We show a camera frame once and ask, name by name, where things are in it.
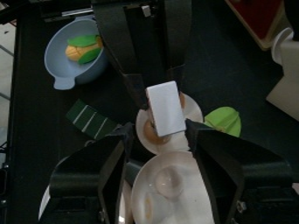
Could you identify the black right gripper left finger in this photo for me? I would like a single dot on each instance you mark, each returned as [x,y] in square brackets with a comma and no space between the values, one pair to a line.
[83,178]

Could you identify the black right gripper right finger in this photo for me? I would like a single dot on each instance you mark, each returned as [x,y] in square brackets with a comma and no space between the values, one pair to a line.
[240,175]

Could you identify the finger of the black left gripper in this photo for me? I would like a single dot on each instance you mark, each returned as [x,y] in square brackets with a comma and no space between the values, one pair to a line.
[176,35]
[116,38]

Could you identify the white rectangular sushi piece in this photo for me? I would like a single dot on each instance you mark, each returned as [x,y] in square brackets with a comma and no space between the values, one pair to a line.
[165,109]

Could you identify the dark green striped seaweed piece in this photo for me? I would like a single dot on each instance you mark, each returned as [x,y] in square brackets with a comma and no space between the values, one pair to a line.
[89,119]

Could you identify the red wooden drawer box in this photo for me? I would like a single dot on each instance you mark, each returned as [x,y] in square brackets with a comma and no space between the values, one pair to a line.
[259,17]

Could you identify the yellow toy corn green leaves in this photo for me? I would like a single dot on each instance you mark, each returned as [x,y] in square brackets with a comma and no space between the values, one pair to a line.
[83,49]

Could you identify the silver metal bar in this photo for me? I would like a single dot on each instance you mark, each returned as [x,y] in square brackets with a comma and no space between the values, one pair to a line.
[76,13]

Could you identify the large white plate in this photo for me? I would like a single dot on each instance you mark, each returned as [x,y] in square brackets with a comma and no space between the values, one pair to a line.
[171,189]

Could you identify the light green toy leaf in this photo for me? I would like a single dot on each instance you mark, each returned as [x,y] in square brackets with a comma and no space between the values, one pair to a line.
[226,121]

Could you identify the white toy egg brown yolk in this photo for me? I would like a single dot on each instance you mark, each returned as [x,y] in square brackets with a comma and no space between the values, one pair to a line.
[155,140]

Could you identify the white container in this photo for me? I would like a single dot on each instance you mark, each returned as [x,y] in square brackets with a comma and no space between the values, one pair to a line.
[286,84]

